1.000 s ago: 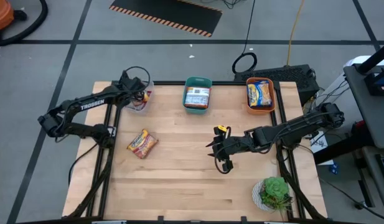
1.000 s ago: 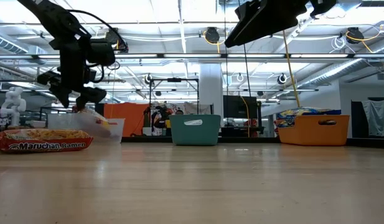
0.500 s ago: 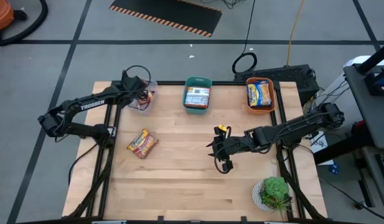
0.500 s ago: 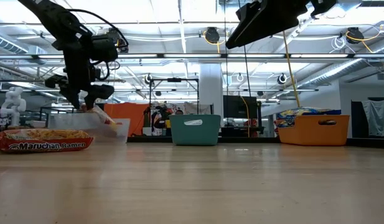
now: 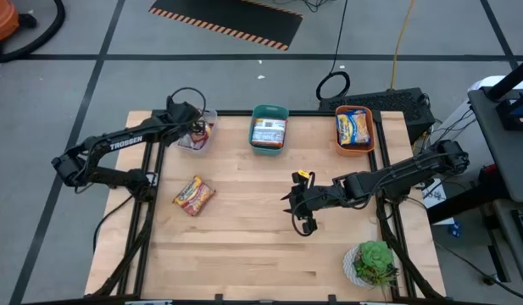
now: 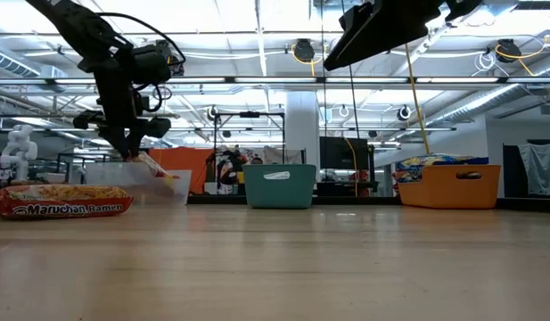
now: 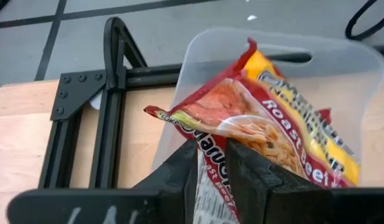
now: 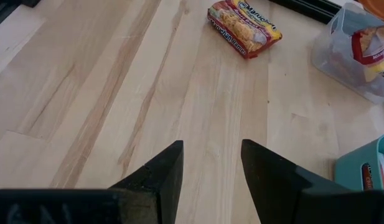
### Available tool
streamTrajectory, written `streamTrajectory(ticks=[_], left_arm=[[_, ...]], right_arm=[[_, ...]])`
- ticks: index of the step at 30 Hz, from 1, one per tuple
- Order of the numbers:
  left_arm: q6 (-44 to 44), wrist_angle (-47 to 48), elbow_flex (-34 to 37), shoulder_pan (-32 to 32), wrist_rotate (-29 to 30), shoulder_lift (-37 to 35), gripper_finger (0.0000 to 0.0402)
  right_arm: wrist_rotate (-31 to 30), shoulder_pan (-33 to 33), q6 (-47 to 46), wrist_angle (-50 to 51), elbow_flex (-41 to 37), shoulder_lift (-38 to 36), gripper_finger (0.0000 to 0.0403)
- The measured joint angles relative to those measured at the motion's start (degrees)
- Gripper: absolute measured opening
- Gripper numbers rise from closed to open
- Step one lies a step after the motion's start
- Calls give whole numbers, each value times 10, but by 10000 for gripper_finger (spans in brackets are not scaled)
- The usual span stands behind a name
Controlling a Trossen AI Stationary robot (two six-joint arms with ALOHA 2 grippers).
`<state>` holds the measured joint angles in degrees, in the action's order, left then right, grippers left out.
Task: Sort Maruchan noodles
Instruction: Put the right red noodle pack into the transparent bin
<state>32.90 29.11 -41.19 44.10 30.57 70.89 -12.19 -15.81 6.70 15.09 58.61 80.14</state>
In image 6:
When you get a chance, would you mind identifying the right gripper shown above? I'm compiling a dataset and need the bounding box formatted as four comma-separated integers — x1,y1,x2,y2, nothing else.
323,0,443,72

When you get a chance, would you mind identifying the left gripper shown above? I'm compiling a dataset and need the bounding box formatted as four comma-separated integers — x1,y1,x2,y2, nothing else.
72,57,172,163

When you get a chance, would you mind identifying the red Maruchan ramen pack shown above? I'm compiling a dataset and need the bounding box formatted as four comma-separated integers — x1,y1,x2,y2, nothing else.
130,151,181,192
0,184,135,220

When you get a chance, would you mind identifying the clear plastic bin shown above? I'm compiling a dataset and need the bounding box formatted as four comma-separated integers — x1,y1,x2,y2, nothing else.
84,161,193,207

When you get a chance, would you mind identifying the orange partition panel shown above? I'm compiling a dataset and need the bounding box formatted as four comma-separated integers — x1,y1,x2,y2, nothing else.
148,146,216,196

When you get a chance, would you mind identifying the long ceiling light strip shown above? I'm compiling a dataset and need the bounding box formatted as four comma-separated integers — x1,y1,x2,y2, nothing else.
0,75,550,86
46,126,457,133

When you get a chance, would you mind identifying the white building column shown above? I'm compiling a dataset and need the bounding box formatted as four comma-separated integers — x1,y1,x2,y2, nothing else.
285,91,321,169

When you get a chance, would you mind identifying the black monitor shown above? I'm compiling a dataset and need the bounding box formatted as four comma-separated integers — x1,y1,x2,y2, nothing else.
318,136,370,171

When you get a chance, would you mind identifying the black gantry stand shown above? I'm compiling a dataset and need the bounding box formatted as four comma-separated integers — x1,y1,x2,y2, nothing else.
213,111,287,166

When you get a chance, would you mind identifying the teal plastic bin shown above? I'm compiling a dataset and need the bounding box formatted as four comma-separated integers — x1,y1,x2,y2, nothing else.
242,163,318,210

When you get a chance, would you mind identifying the orange plastic bin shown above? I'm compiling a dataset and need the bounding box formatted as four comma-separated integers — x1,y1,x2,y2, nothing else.
397,163,502,210

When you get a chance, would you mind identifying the grey hanging cloth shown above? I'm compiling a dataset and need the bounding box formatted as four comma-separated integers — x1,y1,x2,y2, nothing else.
518,142,550,197

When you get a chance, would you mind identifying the thin black hanging cable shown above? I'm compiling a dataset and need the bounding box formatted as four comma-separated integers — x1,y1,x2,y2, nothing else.
319,0,327,140

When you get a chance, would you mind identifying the black ceiling cable reel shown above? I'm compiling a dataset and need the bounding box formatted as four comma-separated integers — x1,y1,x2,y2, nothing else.
291,37,316,64
495,37,524,64
168,53,185,77

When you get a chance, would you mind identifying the yellow hanging cable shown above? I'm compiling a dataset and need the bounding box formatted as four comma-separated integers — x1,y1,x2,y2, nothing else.
403,42,432,157

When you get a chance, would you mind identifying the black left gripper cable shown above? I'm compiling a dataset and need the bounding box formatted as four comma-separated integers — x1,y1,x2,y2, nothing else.
95,12,187,112

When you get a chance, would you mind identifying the silver ventilation duct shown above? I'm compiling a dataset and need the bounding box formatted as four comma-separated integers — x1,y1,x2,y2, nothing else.
0,42,70,95
428,55,550,130

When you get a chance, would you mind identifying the black table rail frame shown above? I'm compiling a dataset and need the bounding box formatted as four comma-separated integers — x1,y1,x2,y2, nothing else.
185,193,550,211

